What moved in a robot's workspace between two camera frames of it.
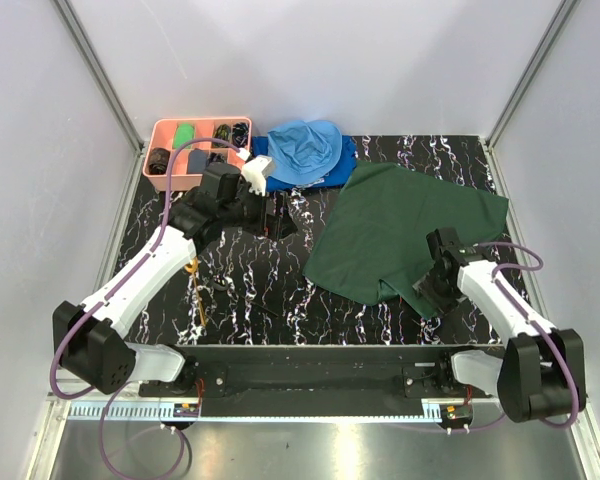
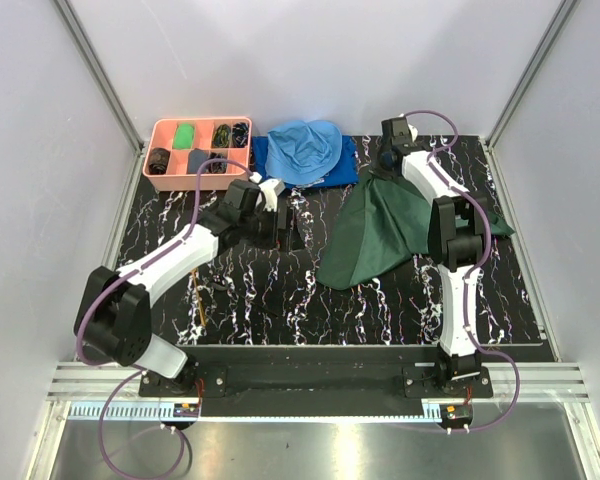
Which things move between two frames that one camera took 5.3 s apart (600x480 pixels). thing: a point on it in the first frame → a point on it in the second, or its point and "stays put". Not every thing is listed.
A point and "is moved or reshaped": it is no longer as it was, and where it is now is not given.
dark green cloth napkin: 381,234 is moved or reshaped
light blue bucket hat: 302,151 stays put
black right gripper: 439,304 → 377,170
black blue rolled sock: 240,134 stays put
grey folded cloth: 196,161 stays put
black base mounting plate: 316,380 stays put
